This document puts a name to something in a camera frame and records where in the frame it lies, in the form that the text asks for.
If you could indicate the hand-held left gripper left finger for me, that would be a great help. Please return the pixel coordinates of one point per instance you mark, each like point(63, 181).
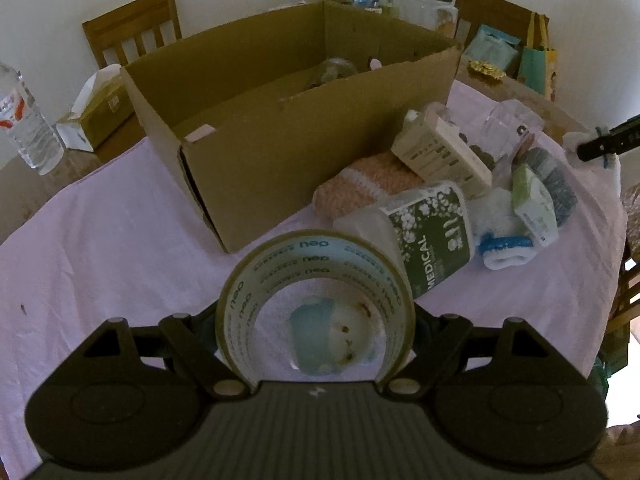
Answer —
point(200, 340)

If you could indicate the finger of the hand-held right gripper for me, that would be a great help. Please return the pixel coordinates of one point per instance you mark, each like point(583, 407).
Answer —
point(615, 140)

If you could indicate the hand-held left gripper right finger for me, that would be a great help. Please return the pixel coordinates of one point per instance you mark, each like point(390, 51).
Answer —
point(430, 345)

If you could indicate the white cloth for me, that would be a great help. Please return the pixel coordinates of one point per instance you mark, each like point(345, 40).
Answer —
point(575, 140)

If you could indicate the clear packing tape roll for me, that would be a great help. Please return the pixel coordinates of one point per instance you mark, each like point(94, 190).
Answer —
point(240, 310)

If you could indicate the white blue-striped sock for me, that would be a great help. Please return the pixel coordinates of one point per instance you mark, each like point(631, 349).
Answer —
point(492, 212)
point(505, 255)

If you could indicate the beige carton box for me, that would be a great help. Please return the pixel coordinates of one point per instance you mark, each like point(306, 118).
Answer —
point(440, 155)

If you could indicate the brown cardboard box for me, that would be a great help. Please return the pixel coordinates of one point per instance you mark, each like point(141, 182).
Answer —
point(300, 160)

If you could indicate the grey striped roll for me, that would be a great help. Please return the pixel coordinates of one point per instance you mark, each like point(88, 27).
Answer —
point(555, 180)

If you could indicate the green white cotton pack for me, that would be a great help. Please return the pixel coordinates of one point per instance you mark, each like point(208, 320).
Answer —
point(430, 240)

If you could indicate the small green white box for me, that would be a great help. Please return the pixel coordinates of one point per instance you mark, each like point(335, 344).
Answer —
point(532, 205)

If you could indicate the pink tablecloth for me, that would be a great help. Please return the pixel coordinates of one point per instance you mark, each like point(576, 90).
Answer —
point(125, 260)

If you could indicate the white printed towel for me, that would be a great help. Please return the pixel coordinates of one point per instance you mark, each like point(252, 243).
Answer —
point(320, 330)

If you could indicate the teal gift bag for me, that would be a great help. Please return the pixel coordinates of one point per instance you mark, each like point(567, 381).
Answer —
point(532, 65)

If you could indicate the gold ornament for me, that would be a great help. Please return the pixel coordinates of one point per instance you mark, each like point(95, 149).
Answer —
point(485, 69)

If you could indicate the teal packet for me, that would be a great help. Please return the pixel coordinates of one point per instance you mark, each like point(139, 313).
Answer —
point(492, 50)

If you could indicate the wooden chair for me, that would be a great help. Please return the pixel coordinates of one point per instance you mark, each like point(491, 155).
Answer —
point(625, 300)
point(490, 7)
point(130, 15)

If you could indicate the pink knitted cloth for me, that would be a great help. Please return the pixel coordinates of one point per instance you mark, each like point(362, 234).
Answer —
point(360, 185)

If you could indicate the large black-lidded clear jar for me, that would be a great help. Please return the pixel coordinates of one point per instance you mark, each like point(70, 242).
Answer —
point(425, 10)

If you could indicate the white olive tissue box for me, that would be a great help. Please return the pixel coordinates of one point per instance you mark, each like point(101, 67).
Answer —
point(100, 110)

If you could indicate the clear plastic water bottle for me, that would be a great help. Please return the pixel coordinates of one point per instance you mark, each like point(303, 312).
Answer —
point(30, 130)

